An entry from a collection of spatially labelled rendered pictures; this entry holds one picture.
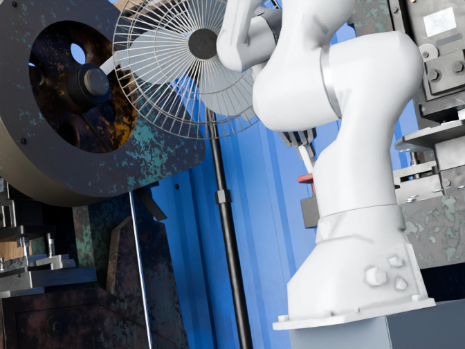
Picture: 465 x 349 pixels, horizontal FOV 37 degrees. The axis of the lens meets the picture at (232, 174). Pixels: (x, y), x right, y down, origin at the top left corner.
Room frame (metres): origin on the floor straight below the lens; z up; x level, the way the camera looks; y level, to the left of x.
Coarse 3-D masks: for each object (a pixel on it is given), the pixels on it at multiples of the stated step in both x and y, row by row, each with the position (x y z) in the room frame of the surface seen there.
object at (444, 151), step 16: (432, 128) 1.41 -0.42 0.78; (448, 128) 1.39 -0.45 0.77; (464, 128) 1.42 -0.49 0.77; (416, 144) 1.51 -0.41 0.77; (432, 144) 1.54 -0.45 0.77; (448, 144) 1.52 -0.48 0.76; (464, 144) 1.50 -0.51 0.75; (448, 160) 1.52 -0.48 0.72; (464, 160) 1.50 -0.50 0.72; (448, 176) 1.53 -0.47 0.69; (464, 176) 1.51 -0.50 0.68; (448, 192) 1.53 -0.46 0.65
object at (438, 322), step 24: (408, 312) 0.89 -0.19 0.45; (432, 312) 0.92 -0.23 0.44; (456, 312) 0.95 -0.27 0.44; (312, 336) 0.97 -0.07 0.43; (336, 336) 0.93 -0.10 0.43; (360, 336) 0.90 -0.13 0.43; (384, 336) 0.87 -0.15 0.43; (408, 336) 0.89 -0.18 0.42; (432, 336) 0.92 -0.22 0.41; (456, 336) 0.95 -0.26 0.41
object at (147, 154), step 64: (0, 0) 2.21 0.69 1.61; (64, 0) 2.38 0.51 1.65; (0, 64) 2.14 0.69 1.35; (64, 64) 2.44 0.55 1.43; (0, 128) 2.15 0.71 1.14; (64, 128) 2.67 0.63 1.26; (128, 128) 2.67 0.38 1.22; (192, 128) 2.87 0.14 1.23; (0, 192) 2.64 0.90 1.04; (64, 192) 2.34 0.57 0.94; (128, 192) 2.91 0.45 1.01; (64, 256) 2.57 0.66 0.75; (128, 256) 2.78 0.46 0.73; (0, 320) 2.32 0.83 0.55; (64, 320) 2.51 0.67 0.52; (128, 320) 2.75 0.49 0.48
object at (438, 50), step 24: (408, 0) 1.63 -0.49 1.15; (432, 0) 1.59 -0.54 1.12; (456, 0) 1.56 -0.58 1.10; (432, 24) 1.60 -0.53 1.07; (456, 24) 1.57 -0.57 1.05; (432, 48) 1.60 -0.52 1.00; (456, 48) 1.58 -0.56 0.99; (432, 72) 1.57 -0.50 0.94; (456, 72) 1.55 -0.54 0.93; (432, 96) 1.62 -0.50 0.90
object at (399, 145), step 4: (456, 120) 1.42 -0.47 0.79; (428, 128) 1.45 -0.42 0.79; (400, 140) 1.52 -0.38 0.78; (396, 144) 1.55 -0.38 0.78; (400, 144) 1.55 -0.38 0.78; (404, 144) 1.56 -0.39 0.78; (408, 144) 1.56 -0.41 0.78; (396, 148) 1.59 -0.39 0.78; (400, 148) 1.60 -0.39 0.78; (404, 148) 1.61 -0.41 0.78; (408, 148) 1.62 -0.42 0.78; (412, 148) 1.63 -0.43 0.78; (416, 148) 1.63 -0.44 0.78; (420, 148) 1.64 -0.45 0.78; (424, 148) 1.65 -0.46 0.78; (428, 148) 1.66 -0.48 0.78
